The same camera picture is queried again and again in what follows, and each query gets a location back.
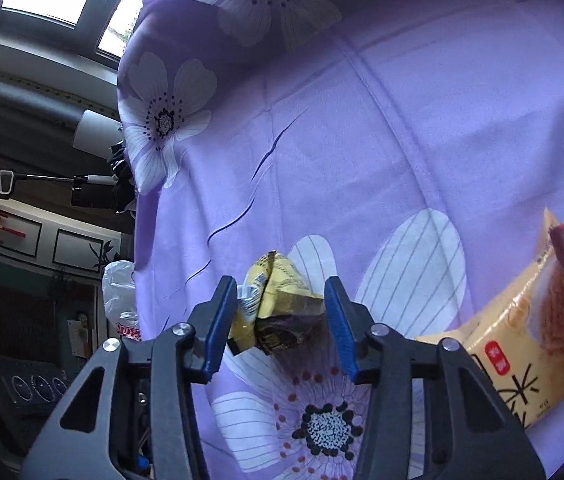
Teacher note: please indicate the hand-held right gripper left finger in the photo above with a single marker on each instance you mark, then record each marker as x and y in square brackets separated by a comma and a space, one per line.
[217, 330]

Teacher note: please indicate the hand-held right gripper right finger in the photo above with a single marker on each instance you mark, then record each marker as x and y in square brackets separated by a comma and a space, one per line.
[341, 330]

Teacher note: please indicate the small black yellow snack packet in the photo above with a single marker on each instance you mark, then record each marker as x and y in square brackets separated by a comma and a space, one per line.
[282, 305]

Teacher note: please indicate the white plastic bag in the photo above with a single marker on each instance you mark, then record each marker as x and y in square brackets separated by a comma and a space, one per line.
[117, 290]

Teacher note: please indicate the orange snack packet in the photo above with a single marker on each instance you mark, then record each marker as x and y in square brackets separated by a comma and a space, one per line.
[511, 330]

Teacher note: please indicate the purple floral sheet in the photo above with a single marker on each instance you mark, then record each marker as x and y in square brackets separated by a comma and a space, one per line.
[361, 135]

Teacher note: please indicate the black device with round dials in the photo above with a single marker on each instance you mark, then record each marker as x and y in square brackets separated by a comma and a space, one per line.
[27, 385]

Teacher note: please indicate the white cylinder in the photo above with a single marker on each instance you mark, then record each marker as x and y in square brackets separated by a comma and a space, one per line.
[94, 132]

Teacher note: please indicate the selfie stick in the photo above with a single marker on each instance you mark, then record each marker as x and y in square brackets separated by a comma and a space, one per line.
[37, 177]

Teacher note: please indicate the framed wall panel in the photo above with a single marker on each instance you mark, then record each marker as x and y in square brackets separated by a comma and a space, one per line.
[74, 250]

